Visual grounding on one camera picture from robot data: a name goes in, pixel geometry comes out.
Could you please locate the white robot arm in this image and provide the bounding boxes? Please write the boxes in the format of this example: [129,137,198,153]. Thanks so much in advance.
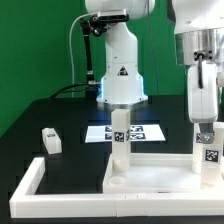
[85,0,224,144]

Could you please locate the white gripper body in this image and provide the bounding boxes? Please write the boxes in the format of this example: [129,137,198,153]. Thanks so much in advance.
[187,61,219,123]

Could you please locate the black grey camera on stand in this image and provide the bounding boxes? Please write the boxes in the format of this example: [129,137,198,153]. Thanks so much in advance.
[91,9,129,23]

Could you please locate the black cables at base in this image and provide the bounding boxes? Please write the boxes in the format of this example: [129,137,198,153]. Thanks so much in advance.
[49,82,101,100]

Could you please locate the fiducial marker sheet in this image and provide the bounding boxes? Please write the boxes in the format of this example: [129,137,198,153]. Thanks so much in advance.
[85,124,165,143]

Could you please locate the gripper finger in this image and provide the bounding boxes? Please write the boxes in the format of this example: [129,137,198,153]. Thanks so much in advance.
[199,123,214,144]

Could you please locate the white L-shaped fence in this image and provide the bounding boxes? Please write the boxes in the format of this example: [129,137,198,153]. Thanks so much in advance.
[9,157,224,218]

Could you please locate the white camera cable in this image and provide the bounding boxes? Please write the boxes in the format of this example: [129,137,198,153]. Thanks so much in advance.
[68,12,98,98]

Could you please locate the white desk top tray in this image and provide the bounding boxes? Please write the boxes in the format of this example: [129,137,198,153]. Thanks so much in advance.
[102,153,224,194]

